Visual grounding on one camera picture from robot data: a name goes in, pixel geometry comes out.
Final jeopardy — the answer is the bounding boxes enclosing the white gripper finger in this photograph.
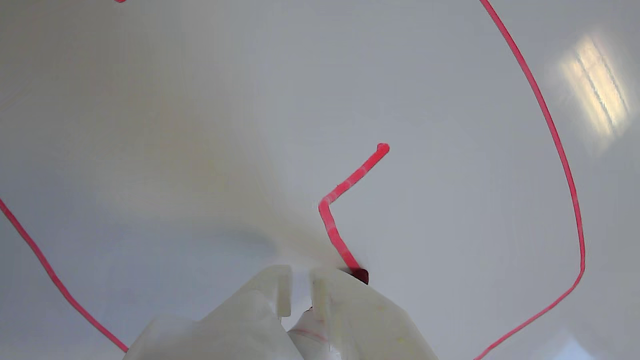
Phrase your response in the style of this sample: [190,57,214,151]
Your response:
[310,266,440,360]
[122,264,304,360]

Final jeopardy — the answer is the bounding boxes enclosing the red whiteboard marker pen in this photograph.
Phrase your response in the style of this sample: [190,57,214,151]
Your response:
[287,268,370,360]

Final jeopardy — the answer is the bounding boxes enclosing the white whiteboard with metal frame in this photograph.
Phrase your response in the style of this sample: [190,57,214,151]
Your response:
[0,0,640,360]

